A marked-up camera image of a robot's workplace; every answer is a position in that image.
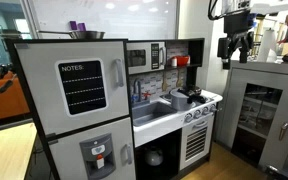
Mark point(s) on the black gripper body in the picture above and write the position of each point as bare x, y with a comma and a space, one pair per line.
236, 21

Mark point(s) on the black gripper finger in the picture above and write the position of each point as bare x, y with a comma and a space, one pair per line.
224, 53
245, 46

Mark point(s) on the black pot with lid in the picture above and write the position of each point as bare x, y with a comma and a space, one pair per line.
194, 90

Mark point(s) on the grey toy sink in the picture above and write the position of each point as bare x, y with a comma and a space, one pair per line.
150, 113

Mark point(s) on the metal shelf rack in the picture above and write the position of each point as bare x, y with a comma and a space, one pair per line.
258, 36

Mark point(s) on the white paper towel roll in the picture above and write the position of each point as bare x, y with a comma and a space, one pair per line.
266, 46

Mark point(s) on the red bowl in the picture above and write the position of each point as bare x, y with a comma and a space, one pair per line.
183, 60

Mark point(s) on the wooden toy spoon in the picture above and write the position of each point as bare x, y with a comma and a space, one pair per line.
180, 80

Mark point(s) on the grey stove knob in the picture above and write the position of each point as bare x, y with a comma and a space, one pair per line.
197, 113
188, 117
205, 110
213, 107

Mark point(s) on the grey glass door cabinet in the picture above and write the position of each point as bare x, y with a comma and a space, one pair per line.
284, 100

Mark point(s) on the wooden toy spatula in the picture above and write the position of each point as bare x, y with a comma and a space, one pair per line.
165, 83

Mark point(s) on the toy microwave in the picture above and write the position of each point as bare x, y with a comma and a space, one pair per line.
145, 57

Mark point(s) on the grey toy faucet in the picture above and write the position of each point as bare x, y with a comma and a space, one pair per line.
137, 88

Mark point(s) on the white toy oven door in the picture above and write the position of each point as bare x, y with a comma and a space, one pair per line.
195, 143

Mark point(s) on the white black toy kitchen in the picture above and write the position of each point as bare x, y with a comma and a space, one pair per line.
157, 131

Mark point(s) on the glass whiteboard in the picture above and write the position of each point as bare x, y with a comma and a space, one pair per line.
117, 20

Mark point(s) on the silver toy kettle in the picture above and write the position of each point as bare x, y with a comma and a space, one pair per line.
154, 156

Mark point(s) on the purple block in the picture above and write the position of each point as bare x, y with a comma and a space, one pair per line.
73, 25
81, 26

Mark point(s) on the fridge door with dispenser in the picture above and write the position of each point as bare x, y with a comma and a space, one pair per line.
74, 156

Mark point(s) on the fridge door with chalkboard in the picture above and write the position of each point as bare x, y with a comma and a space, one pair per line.
44, 86

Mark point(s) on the orange sofa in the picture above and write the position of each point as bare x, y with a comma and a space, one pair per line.
4, 103

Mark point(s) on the light wooden table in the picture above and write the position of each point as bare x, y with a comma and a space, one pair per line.
7, 150

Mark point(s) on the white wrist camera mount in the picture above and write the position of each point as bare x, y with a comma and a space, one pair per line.
270, 7

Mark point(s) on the black camera clamp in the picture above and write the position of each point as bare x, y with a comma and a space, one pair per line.
5, 75

